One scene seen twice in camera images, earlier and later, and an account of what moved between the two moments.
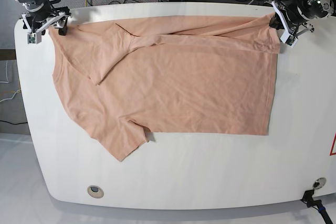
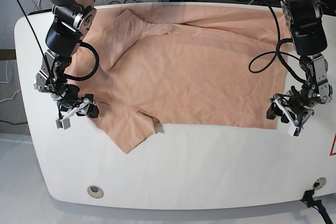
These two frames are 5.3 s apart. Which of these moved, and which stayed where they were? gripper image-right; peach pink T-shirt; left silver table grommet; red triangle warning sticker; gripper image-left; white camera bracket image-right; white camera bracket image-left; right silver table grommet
Moved: gripper image-right; white camera bracket image-left; white camera bracket image-right; peach pink T-shirt; gripper image-left
Stayed: left silver table grommet; right silver table grommet; red triangle warning sticker
